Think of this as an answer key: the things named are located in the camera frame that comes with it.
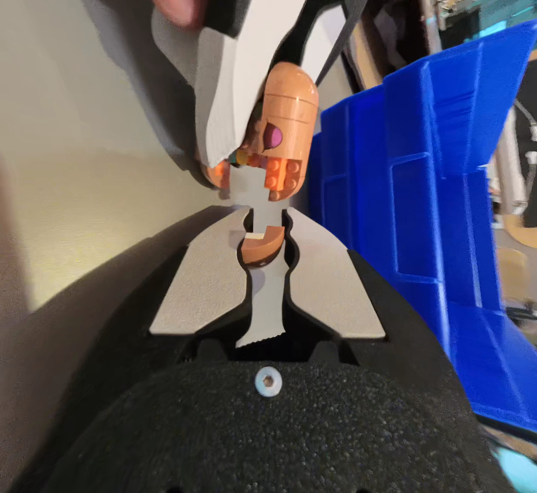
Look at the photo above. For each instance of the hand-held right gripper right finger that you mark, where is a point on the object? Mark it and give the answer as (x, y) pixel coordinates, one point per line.
(331, 287)

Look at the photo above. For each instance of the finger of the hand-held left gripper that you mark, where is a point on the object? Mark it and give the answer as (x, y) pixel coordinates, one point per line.
(251, 61)
(325, 40)

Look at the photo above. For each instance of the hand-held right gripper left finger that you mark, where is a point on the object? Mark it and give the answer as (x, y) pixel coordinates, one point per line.
(201, 287)

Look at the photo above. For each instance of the brown curved brick with tile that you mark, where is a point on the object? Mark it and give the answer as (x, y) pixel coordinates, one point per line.
(260, 247)

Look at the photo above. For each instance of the brown brick-built toy animal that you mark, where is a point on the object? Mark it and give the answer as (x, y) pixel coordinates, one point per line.
(289, 124)

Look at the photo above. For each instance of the blue plastic bin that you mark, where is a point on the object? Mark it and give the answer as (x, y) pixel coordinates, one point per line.
(419, 208)

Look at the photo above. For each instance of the cardboard box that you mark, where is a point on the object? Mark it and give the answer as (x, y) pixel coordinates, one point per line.
(394, 19)

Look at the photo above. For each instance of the black wood-edged divider panel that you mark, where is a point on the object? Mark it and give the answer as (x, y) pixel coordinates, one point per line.
(529, 132)

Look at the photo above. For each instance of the white metal frame rail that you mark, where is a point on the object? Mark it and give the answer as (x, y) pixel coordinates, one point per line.
(509, 166)

